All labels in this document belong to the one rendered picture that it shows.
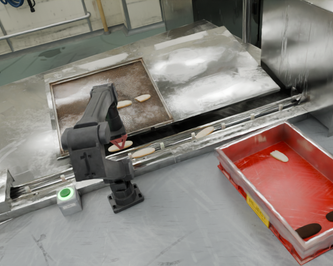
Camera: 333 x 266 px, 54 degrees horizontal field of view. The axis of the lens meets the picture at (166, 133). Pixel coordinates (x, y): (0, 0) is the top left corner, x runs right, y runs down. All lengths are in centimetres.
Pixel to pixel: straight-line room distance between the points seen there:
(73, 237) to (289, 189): 77
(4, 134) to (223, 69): 116
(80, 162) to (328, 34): 95
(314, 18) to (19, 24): 414
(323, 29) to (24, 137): 140
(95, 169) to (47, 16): 421
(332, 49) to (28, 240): 126
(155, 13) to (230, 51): 307
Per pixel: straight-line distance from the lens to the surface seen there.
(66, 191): 126
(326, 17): 132
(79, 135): 80
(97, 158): 80
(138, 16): 476
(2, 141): 182
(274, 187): 125
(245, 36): 219
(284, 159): 134
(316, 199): 124
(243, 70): 170
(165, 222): 117
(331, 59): 134
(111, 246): 116
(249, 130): 141
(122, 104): 155
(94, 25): 500
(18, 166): 161
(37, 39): 503
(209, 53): 182
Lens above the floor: 177
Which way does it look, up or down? 39 degrees down
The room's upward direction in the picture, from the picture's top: 10 degrees counter-clockwise
